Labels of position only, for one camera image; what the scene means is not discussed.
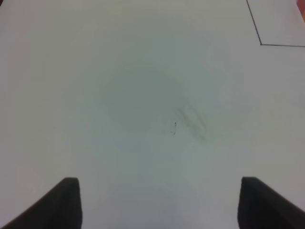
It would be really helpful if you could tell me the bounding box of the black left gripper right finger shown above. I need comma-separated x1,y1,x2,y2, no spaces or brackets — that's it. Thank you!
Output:
237,177,305,229

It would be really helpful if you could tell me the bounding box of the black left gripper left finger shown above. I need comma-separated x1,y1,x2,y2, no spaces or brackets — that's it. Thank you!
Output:
3,177,83,229

